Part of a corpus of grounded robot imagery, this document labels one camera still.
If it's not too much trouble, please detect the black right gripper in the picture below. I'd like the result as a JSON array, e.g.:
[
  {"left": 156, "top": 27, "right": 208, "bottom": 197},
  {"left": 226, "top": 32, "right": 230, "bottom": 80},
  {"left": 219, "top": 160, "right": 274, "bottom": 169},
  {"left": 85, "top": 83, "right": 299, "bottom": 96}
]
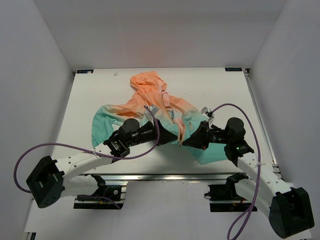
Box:
[{"left": 182, "top": 120, "right": 232, "bottom": 150}]

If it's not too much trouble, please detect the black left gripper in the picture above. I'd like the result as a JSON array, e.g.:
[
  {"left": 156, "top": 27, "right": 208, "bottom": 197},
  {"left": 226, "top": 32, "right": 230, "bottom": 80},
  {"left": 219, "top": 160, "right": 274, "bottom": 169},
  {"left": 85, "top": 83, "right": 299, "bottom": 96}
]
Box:
[{"left": 127, "top": 118, "right": 177, "bottom": 147}]

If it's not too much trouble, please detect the teal and peach jacket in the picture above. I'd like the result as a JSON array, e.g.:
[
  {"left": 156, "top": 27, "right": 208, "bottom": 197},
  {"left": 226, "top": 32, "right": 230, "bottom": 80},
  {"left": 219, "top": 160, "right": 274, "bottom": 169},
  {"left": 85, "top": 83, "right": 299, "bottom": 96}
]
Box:
[{"left": 91, "top": 71, "right": 231, "bottom": 166}]

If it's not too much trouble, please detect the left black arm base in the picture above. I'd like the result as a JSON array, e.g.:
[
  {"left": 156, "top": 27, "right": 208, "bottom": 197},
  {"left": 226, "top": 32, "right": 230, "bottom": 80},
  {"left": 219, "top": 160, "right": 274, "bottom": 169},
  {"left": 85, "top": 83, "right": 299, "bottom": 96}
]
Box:
[{"left": 73, "top": 173, "right": 127, "bottom": 210}]

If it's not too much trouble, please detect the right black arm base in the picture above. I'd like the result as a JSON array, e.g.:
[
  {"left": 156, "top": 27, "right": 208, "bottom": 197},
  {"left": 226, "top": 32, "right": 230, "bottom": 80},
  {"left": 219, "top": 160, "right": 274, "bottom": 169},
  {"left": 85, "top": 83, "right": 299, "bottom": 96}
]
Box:
[{"left": 204, "top": 173, "right": 251, "bottom": 213}]

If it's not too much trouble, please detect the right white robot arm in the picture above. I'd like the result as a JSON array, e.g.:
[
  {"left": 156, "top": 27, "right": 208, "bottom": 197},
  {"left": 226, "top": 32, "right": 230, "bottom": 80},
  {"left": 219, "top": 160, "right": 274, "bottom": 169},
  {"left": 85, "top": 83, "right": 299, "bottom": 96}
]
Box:
[{"left": 183, "top": 117, "right": 315, "bottom": 239}]

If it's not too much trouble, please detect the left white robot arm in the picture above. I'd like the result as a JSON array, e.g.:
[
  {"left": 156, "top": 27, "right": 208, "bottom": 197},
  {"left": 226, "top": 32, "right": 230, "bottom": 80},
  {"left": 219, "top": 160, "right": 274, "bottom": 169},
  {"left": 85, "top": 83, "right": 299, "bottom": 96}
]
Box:
[{"left": 26, "top": 118, "right": 178, "bottom": 209}]

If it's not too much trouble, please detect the right blue table label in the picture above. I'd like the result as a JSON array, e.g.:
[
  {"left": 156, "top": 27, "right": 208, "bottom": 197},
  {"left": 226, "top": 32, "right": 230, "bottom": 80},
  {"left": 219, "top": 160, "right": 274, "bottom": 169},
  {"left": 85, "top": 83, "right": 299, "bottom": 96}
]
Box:
[{"left": 224, "top": 67, "right": 243, "bottom": 72}]

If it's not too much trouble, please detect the blue table label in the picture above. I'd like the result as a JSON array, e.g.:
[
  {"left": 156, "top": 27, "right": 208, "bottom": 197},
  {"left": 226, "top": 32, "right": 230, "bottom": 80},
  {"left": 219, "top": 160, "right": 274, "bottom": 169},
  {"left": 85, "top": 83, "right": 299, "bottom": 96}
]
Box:
[
  {"left": 76, "top": 69, "right": 94, "bottom": 74},
  {"left": 224, "top": 67, "right": 243, "bottom": 72}
]

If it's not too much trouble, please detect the left blue table label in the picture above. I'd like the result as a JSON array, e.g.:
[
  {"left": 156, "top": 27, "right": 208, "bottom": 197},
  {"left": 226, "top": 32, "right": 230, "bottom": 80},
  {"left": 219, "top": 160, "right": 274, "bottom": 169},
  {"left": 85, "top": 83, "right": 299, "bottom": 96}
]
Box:
[{"left": 76, "top": 69, "right": 94, "bottom": 74}]

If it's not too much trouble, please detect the aluminium table edge rail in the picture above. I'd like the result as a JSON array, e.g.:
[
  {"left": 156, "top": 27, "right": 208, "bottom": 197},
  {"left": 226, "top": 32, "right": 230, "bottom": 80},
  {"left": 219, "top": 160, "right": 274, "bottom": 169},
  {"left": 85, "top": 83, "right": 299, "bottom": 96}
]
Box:
[{"left": 82, "top": 172, "right": 236, "bottom": 182}]

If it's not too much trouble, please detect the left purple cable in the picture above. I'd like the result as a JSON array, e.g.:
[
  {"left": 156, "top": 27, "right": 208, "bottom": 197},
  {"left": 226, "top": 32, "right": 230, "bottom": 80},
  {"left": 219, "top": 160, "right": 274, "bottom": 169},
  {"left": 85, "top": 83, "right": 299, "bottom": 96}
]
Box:
[{"left": 13, "top": 105, "right": 161, "bottom": 210}]

